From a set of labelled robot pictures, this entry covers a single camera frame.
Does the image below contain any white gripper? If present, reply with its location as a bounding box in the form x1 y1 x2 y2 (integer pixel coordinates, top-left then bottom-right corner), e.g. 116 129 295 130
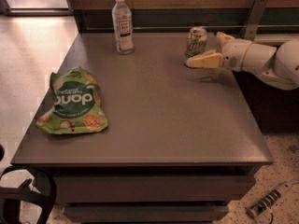
185 32 252 72

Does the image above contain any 7up soda can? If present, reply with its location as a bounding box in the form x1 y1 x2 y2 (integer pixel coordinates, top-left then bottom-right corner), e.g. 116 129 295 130
184 27 207 64

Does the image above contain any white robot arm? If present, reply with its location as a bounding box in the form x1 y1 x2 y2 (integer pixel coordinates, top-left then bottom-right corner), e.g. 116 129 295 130
185 32 299 91

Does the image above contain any clear plastic water bottle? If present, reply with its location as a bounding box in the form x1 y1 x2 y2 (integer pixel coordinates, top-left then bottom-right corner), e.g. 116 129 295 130
112 0 134 54

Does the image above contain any green chip bag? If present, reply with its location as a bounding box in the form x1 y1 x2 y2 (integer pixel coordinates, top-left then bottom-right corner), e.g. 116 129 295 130
36 67 108 134

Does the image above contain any upper grey drawer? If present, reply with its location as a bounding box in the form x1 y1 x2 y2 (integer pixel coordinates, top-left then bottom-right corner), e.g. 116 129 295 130
54 175 255 203

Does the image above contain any grey drawer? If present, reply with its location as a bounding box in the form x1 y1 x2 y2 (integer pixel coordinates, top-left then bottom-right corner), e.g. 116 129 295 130
54 175 255 203
64 206 228 223

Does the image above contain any lower grey drawer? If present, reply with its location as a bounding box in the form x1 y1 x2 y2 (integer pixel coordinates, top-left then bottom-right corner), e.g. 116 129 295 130
64 206 228 223

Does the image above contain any grey metal bracket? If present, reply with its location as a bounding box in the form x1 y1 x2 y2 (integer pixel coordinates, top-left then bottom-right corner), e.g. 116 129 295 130
240 0 268 41

